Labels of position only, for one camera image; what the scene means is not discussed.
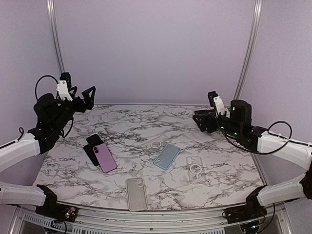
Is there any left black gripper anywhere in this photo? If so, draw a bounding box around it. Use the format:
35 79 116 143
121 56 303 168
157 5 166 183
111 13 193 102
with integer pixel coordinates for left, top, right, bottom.
52 86 95 133

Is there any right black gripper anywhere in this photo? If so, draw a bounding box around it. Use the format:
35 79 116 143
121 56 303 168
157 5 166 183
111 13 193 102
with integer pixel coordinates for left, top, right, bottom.
192 109 241 138

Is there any black smartphone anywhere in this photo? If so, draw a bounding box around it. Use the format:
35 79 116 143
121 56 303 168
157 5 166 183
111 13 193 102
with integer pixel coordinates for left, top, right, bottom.
83 134 103 166

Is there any clear magsafe phone case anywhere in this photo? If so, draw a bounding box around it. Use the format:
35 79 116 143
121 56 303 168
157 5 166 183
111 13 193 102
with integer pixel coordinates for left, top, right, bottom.
186 156 206 185

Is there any blue phone case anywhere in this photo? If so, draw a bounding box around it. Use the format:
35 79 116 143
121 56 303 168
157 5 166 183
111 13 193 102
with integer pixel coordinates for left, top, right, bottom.
153 144 180 170

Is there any pink smartphone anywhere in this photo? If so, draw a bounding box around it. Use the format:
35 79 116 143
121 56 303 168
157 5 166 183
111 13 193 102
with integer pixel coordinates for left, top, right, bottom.
93 143 117 173

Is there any grey phone case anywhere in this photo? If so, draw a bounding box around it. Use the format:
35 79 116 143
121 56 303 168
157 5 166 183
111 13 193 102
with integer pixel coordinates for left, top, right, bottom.
126 178 148 212

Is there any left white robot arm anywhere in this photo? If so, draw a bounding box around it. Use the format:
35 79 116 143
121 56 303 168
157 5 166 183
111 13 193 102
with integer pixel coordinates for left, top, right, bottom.
0 81 96 217

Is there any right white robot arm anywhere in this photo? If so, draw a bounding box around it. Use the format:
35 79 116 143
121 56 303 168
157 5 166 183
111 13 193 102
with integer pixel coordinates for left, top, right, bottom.
193 97 312 218

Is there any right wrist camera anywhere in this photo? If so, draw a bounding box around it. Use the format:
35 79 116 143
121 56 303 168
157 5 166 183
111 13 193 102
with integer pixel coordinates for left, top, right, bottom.
208 91 228 116

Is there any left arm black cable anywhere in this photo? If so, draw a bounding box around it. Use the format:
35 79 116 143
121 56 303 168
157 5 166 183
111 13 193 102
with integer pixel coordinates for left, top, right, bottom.
35 75 74 139

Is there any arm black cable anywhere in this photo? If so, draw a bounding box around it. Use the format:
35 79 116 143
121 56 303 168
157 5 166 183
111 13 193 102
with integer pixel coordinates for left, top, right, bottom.
35 75 74 139
214 114 293 155

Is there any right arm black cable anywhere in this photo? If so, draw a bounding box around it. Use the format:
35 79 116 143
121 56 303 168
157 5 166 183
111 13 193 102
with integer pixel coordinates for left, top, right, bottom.
214 114 293 155

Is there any left aluminium frame post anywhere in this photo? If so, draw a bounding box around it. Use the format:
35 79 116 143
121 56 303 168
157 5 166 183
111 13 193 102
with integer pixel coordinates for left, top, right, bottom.
46 0 65 73

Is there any aluminium frame post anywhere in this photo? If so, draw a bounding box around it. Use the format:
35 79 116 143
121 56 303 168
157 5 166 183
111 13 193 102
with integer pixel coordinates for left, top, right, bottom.
46 0 65 73
234 0 263 99

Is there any right aluminium frame post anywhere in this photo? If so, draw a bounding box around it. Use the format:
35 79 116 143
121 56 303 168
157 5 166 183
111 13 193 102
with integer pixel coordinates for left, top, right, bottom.
234 0 263 99

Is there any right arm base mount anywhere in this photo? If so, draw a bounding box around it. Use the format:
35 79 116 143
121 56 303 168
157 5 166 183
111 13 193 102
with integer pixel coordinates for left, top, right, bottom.
222 185 267 224

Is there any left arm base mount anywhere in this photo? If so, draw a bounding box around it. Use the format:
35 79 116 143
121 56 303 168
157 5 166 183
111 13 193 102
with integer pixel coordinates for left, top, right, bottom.
35 185 78 222

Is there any front aluminium rail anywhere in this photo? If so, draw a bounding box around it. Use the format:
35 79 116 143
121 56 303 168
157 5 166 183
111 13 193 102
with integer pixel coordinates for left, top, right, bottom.
6 204 293 234

